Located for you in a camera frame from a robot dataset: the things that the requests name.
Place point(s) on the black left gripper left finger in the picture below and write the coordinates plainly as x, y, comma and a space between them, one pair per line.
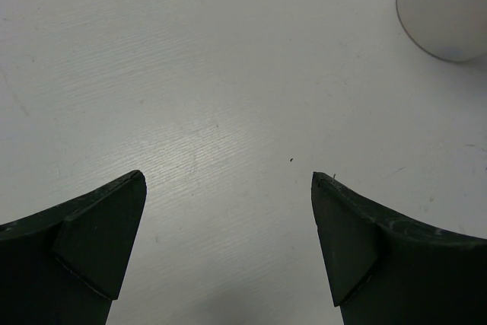
66, 264

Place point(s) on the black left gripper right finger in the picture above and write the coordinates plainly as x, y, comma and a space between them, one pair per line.
384, 267

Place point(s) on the white bin with black rim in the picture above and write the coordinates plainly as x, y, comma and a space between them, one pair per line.
452, 30

